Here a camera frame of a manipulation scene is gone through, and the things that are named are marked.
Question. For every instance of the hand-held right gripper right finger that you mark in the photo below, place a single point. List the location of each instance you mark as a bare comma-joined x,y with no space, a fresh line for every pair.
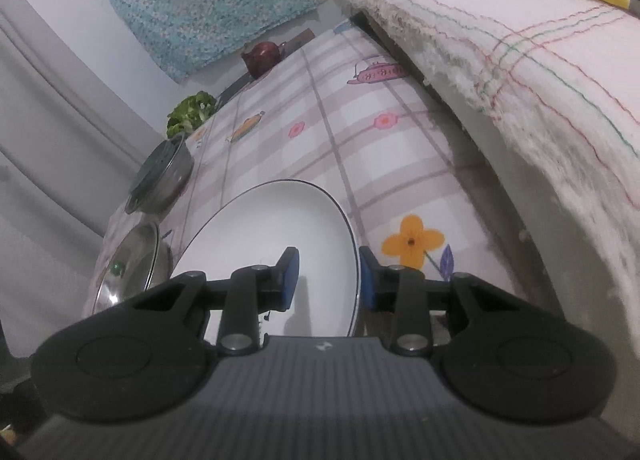
367,285

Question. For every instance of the white plate with blue rim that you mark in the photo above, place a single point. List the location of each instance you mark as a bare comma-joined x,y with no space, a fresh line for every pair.
280,220

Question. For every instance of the red cabbage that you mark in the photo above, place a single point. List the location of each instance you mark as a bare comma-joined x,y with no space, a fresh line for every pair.
261,60

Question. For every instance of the dark green ceramic bowl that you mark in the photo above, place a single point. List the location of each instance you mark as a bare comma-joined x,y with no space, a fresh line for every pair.
155,165

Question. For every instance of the green napa cabbage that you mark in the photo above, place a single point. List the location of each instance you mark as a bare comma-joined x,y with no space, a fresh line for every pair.
192,113

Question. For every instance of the pink checked printed tablecloth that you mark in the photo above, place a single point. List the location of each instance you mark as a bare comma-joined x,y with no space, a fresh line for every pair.
350,165

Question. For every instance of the teal patterned wall cloth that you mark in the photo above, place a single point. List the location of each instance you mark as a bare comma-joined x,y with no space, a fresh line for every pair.
210,0

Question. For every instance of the white curtain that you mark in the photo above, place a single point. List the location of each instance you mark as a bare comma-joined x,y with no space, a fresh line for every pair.
55,140

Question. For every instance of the white stitched towel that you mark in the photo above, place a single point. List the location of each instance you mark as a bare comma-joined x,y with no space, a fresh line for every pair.
525,80

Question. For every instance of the stainless steel bowl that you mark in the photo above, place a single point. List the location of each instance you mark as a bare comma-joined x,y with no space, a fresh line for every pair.
135,260
172,185

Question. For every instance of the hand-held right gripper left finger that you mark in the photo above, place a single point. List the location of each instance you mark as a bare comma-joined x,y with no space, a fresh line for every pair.
291,280

